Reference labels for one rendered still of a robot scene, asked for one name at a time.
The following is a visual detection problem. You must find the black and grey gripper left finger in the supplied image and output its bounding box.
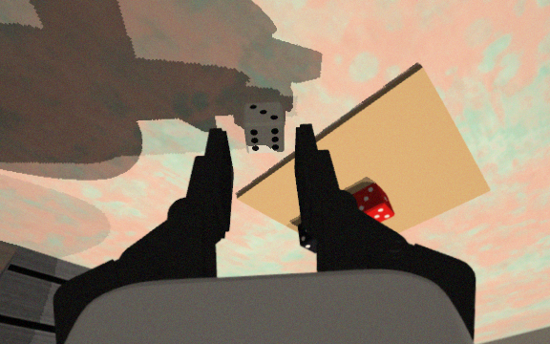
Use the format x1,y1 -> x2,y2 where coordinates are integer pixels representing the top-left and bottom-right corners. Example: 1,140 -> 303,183
53,128 -> 234,344

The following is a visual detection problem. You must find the black die with white pips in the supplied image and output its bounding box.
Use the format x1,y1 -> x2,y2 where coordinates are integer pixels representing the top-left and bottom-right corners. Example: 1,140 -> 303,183
298,224 -> 316,253

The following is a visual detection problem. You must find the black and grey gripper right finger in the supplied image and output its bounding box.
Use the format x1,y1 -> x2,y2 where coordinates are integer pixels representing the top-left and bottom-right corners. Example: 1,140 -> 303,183
294,123 -> 476,341

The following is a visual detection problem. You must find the red die with white pips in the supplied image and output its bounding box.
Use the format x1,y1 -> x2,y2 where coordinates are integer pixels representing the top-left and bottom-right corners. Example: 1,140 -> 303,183
352,183 -> 394,222

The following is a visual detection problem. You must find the tan flat mat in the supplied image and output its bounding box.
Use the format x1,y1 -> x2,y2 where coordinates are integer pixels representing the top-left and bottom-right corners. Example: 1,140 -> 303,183
237,64 -> 491,233

